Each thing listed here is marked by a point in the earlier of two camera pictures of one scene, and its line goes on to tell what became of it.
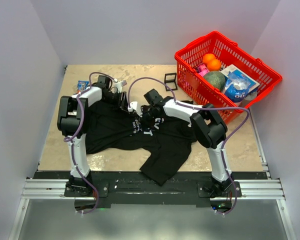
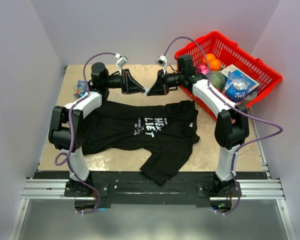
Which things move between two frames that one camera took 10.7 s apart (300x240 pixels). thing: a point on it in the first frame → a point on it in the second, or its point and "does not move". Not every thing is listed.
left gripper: [122, 104] → [129, 85]
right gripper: [145, 122] → [160, 87]
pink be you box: [202, 69] does not move
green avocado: [216, 78] does not move
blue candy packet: [82, 85] does not move
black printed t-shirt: [167, 143] does not move
